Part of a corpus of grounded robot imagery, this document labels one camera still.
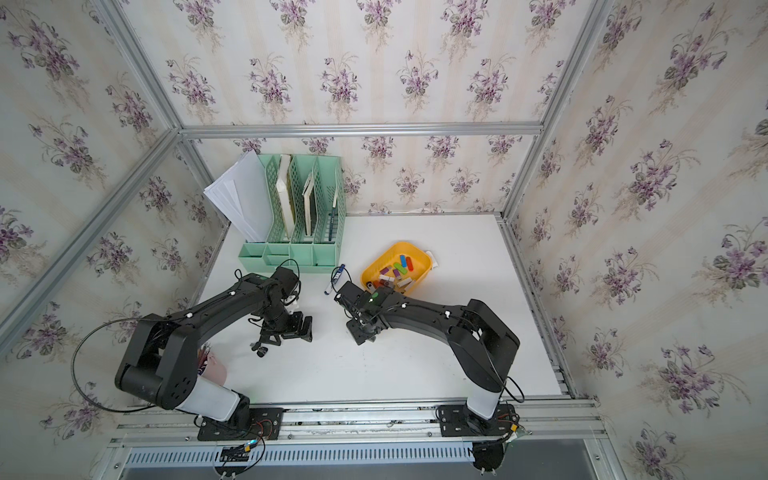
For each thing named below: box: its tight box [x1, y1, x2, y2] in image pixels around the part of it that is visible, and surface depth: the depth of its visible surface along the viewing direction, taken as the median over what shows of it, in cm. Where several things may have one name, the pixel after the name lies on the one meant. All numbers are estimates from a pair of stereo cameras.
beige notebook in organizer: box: [302, 172, 314, 236], surface depth 103 cm
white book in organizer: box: [276, 154, 295, 239], surface depth 100 cm
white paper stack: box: [203, 150, 274, 242], surface depth 100 cm
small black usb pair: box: [250, 341, 269, 358], surface depth 86 cm
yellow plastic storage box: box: [360, 242, 432, 294], surface depth 105 cm
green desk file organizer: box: [238, 154, 347, 274], surface depth 106 cm
